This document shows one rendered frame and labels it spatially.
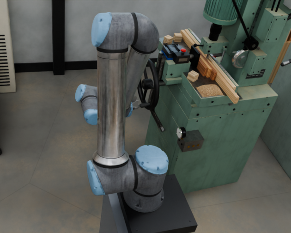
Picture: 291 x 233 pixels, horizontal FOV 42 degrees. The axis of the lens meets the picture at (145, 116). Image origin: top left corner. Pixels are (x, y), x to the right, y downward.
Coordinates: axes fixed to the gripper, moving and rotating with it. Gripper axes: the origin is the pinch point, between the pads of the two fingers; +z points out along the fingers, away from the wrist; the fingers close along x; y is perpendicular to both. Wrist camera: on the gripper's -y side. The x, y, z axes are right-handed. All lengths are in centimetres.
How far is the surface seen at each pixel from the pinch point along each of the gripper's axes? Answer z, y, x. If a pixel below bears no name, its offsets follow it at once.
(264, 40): 39, 63, -13
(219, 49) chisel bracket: 30, 45, 3
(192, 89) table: 16.3, 25.3, -12.2
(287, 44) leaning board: 182, 38, 89
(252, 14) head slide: 33, 69, -1
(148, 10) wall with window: 60, 9, 135
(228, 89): 29.4, 34.8, -20.6
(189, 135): 26.9, 0.6, -19.2
